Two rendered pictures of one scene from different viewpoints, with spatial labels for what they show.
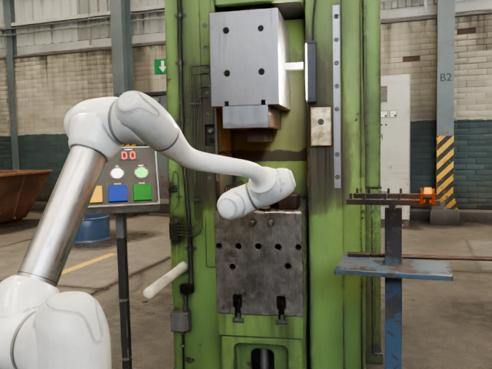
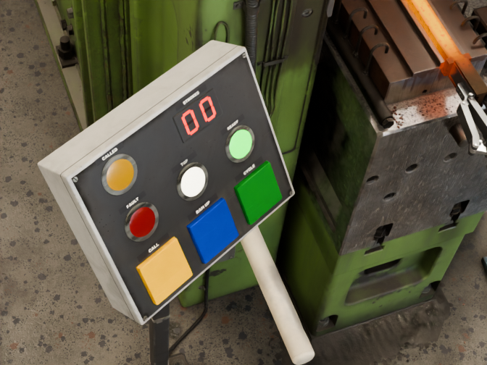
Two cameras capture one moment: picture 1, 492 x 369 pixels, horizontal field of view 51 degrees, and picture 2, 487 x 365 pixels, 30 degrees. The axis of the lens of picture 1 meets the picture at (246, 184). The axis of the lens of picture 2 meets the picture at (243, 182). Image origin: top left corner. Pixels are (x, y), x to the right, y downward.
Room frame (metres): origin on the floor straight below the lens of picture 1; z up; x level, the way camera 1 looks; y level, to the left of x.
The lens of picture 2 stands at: (1.55, 0.95, 2.20)
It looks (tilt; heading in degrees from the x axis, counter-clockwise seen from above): 56 degrees down; 321
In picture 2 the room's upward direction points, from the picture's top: 8 degrees clockwise
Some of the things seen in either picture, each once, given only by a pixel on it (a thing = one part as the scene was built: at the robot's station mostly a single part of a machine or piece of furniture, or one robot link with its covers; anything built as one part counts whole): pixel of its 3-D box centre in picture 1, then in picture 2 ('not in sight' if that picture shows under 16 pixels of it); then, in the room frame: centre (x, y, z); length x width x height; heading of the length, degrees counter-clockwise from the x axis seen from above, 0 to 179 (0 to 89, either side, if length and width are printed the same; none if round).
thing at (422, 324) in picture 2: not in sight; (354, 323); (2.17, 0.01, 0.01); 0.58 x 0.39 x 0.01; 79
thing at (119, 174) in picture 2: not in sight; (119, 174); (2.19, 0.65, 1.16); 0.05 x 0.03 x 0.04; 79
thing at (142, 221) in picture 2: not in sight; (141, 221); (2.14, 0.64, 1.09); 0.05 x 0.03 x 0.04; 79
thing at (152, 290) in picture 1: (167, 279); (261, 262); (2.20, 0.35, 0.62); 0.44 x 0.05 x 0.05; 169
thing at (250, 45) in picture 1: (261, 64); not in sight; (2.41, -0.09, 1.56); 0.42 x 0.39 x 0.40; 169
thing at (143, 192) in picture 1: (142, 192); (256, 192); (2.15, 0.44, 1.01); 0.07 x 0.05 x 0.07; 104
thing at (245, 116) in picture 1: (254, 118); not in sight; (2.42, -0.04, 1.32); 0.42 x 0.20 x 0.10; 169
